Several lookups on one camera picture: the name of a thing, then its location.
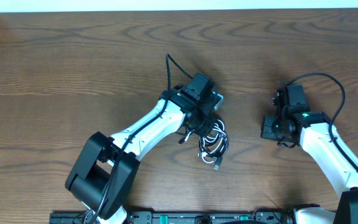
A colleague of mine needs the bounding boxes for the black usb cable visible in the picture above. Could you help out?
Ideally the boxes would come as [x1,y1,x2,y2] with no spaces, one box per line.
[177,114,229,170]

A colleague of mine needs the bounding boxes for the white usb cable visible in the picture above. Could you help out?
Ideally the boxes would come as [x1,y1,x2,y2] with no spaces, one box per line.
[197,119,226,164]

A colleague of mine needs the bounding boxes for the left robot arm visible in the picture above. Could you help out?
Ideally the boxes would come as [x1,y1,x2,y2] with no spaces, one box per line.
[65,86,223,223]

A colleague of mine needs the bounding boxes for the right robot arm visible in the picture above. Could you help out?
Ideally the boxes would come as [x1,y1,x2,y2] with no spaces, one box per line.
[260,86,358,224]

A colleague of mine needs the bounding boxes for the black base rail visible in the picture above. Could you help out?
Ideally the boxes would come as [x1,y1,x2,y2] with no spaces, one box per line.
[48,209,295,224]

